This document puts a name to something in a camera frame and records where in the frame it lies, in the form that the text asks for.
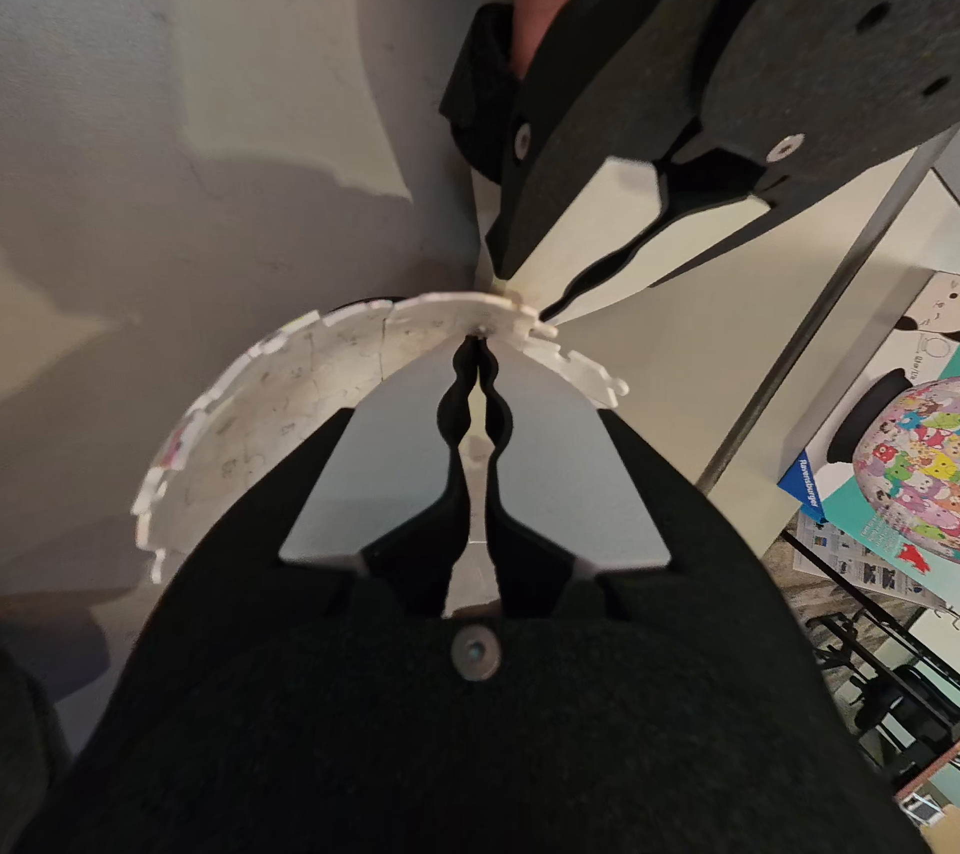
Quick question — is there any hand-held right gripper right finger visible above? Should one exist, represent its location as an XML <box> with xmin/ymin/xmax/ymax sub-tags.
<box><xmin>480</xmin><ymin>336</ymin><xmax>672</xmax><ymax>619</ymax></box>

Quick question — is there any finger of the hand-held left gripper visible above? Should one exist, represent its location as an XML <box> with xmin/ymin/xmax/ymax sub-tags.
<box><xmin>538</xmin><ymin>141</ymin><xmax>774</xmax><ymax>326</ymax></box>
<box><xmin>495</xmin><ymin>155</ymin><xmax>672</xmax><ymax>317</ymax></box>

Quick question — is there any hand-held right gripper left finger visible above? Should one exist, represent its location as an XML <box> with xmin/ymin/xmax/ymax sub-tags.
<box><xmin>279</xmin><ymin>336</ymin><xmax>481</xmax><ymax>619</ymax></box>

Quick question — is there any partly built white puzzle ball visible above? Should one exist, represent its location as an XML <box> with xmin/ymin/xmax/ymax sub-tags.
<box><xmin>131</xmin><ymin>291</ymin><xmax>631</xmax><ymax>585</ymax></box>

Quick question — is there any colourful puzzle box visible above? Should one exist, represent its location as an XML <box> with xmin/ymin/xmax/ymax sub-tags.
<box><xmin>776</xmin><ymin>272</ymin><xmax>960</xmax><ymax>570</ymax></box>

